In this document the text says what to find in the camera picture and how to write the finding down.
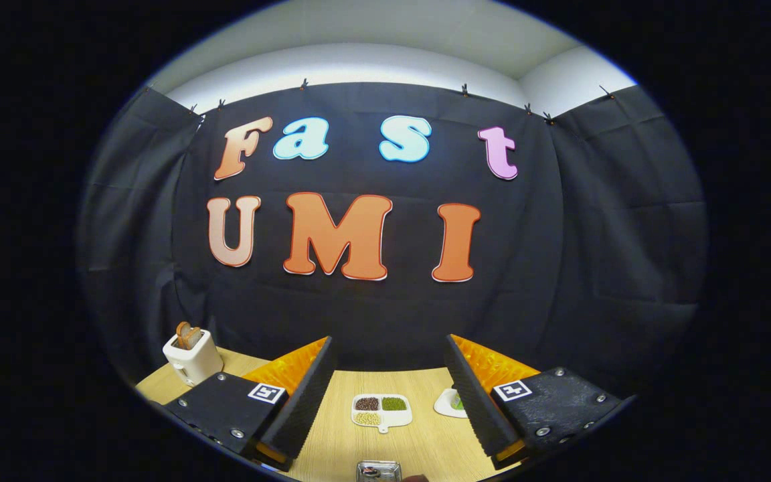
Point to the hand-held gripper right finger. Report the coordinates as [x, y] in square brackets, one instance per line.
[476, 408]

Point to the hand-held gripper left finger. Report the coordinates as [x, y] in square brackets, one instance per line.
[305, 408]

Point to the small white dish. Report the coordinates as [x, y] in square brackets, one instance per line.
[444, 405]

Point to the heap of red beans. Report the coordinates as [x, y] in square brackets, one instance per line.
[367, 404]

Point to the heap of yellow soybeans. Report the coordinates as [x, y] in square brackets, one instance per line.
[367, 418]

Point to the white divided dish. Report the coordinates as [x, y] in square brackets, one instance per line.
[399, 418]

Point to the heap of green beans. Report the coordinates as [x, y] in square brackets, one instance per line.
[393, 404]

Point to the white toaster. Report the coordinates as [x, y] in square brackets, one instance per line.
[195, 361]

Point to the toasted bread slice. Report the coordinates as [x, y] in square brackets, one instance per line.
[195, 338]
[183, 333]

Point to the row of small black clips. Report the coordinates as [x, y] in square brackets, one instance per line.
[304, 84]

